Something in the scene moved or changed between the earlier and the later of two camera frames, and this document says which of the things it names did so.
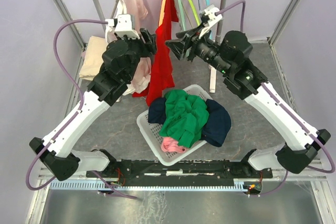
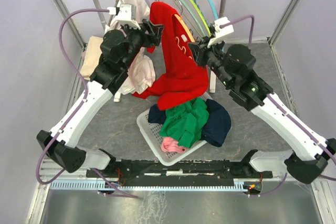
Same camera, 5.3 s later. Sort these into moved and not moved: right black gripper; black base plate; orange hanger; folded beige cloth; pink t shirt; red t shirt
Moved: right black gripper; orange hanger; red t shirt
Not moved: black base plate; folded beige cloth; pink t shirt
